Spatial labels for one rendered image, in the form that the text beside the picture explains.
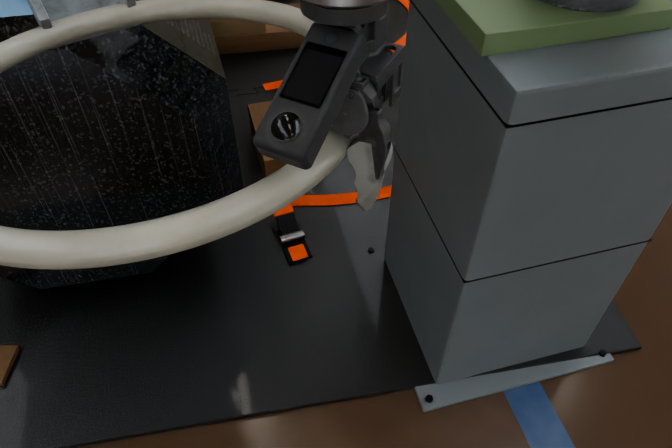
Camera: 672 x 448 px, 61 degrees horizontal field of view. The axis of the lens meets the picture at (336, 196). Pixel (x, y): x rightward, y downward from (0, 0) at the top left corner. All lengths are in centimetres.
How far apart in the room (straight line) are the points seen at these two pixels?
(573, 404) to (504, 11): 96
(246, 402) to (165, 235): 99
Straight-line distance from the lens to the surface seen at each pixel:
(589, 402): 153
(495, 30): 85
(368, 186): 53
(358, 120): 49
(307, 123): 42
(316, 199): 176
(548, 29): 88
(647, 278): 181
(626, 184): 108
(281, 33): 243
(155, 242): 45
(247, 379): 143
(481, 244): 101
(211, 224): 45
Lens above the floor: 128
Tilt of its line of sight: 46 degrees down
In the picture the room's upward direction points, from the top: straight up
